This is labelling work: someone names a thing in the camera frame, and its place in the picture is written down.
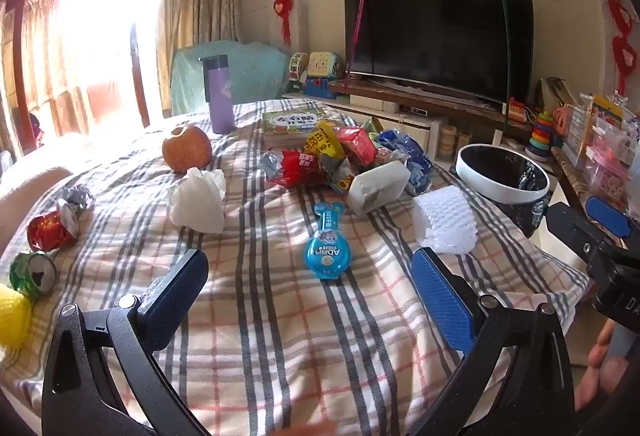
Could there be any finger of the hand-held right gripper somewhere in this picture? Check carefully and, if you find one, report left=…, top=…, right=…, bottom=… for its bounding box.
left=545, top=202, right=618, bottom=267
left=584, top=195, right=640, bottom=249

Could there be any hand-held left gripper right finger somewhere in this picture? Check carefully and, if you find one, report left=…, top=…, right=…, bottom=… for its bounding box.
left=410, top=246, right=581, bottom=436

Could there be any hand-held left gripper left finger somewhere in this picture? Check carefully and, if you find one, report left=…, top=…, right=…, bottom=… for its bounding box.
left=41, top=247, right=211, bottom=436

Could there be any white round bin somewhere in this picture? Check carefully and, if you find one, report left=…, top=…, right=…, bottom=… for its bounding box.
left=455, top=143, right=551, bottom=239

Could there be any white and red carton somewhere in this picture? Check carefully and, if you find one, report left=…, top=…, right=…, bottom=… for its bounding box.
left=346, top=159, right=412, bottom=217

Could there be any blue biscuit wrapper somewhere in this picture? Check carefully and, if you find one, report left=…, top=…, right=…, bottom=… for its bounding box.
left=375, top=129, right=435, bottom=197

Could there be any person's right hand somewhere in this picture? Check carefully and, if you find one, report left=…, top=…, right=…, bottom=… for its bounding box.
left=574, top=320, right=635, bottom=412

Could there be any clear box with pink lid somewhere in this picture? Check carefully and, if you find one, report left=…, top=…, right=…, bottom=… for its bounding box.
left=582, top=136, right=636, bottom=207

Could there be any white foam net sleeve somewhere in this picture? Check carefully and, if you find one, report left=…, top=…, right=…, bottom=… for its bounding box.
left=411, top=186, right=477, bottom=256

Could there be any black bin bag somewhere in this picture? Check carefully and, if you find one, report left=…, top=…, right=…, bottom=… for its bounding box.
left=462, top=147, right=551, bottom=239

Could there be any crumpled white tissue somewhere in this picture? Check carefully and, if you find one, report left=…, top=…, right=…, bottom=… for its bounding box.
left=167, top=167, right=228, bottom=234

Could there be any pink toy basket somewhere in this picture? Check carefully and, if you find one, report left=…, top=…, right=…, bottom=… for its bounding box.
left=552, top=104, right=576, bottom=147

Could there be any yellow toy package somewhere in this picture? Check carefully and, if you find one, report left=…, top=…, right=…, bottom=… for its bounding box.
left=592, top=94, right=631, bottom=127

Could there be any blue bottle-shaped packet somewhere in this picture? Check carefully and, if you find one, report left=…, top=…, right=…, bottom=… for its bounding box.
left=304, top=202, right=351, bottom=282

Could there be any beige bag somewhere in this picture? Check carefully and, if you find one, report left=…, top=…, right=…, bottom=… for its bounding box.
left=534, top=77, right=581, bottom=117

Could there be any crumpled silver foil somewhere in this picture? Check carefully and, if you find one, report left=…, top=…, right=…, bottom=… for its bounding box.
left=60, top=183, right=96, bottom=217

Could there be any crushed red can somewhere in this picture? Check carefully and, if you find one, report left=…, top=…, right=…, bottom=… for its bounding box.
left=26, top=199, right=81, bottom=253

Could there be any crushed green can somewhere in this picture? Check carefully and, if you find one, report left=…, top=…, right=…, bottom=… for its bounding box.
left=9, top=250, right=58, bottom=302

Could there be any bitten apple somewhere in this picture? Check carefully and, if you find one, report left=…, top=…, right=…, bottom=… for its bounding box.
left=161, top=121, right=213, bottom=174

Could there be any yellow foam fruit net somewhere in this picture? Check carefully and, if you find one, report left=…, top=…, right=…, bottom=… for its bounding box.
left=0, top=283, right=33, bottom=348

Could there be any red snack packet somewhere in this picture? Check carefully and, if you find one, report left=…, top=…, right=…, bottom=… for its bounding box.
left=332, top=126, right=379, bottom=167

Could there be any crumpled red snack bag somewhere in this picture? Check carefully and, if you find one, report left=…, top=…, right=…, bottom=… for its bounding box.
left=260, top=147, right=333, bottom=189

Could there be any white television cabinet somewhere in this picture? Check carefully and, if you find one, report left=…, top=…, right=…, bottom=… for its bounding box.
left=282, top=79, right=556, bottom=162

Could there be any green stick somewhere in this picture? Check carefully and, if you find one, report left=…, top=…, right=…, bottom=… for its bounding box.
left=500, top=0, right=512, bottom=127

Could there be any yellow packet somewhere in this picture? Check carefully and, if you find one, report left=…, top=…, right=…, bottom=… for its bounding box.
left=302, top=120, right=346, bottom=162

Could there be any purple water bottle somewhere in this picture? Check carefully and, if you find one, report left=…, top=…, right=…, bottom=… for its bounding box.
left=200, top=55, right=236, bottom=134

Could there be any green children's book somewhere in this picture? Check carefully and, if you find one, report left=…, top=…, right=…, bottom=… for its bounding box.
left=261, top=105, right=351, bottom=149

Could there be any black curved television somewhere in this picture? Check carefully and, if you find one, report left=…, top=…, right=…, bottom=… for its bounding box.
left=343, top=0, right=535, bottom=106

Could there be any teal floral cover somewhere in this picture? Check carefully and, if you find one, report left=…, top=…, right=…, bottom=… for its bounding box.
left=171, top=40, right=293, bottom=114

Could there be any blue toy base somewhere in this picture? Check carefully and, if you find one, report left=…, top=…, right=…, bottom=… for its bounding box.
left=304, top=77, right=338, bottom=100

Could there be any white wheel toy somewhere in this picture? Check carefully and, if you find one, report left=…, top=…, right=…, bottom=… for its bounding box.
left=287, top=51, right=310, bottom=82

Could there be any yellow toy phone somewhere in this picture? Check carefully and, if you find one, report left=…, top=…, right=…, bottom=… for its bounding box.
left=306, top=51, right=346, bottom=80

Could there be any sheer orange curtain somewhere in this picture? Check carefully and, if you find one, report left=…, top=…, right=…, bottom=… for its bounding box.
left=0, top=0, right=101, bottom=152

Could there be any pink stick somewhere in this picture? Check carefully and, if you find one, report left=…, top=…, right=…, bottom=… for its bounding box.
left=346, top=0, right=370, bottom=80

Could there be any beige patterned curtain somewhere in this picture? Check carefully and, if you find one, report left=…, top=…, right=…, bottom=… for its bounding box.
left=155, top=0, right=241, bottom=117

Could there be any clear bead frame box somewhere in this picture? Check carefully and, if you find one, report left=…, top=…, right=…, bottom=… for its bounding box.
left=570, top=101, right=601, bottom=167

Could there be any rainbow stacking ring toy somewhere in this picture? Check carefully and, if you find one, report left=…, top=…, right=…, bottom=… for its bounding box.
left=524, top=110, right=556, bottom=162

